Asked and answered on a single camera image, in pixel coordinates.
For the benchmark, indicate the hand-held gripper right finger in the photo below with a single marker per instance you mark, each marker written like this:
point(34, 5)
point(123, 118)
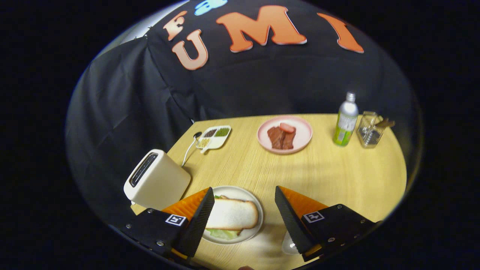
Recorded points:
point(288, 219)

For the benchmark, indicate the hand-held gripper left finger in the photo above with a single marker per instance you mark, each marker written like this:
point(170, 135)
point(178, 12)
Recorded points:
point(198, 221)

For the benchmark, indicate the green lettuce leaf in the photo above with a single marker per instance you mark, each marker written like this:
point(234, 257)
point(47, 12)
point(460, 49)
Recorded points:
point(223, 234)

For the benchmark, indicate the white bread slice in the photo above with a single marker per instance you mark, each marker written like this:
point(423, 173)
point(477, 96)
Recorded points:
point(234, 213)

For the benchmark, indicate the white rounded square plate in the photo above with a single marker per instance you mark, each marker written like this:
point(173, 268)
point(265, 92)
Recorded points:
point(288, 245)

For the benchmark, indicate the cream toaster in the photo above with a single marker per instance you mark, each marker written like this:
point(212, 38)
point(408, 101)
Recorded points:
point(165, 183)

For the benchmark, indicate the beige round plate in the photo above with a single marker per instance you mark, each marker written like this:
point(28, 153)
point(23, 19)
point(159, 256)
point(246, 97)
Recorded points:
point(243, 193)

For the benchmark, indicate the brown meat slice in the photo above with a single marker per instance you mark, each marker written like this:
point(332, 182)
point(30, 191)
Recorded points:
point(275, 138)
point(289, 140)

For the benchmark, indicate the white divided condiment tray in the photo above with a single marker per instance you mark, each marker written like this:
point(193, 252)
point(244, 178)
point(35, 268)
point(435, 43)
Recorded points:
point(216, 141)

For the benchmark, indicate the pink round plate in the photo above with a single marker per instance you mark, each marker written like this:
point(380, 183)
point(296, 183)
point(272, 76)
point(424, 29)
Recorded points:
point(303, 131)

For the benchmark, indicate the red sausage piece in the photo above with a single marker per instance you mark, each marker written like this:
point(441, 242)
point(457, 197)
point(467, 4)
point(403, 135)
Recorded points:
point(287, 128)

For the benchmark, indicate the silver bottle with green label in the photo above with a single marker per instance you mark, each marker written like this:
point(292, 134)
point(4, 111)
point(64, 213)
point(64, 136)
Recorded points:
point(345, 120)

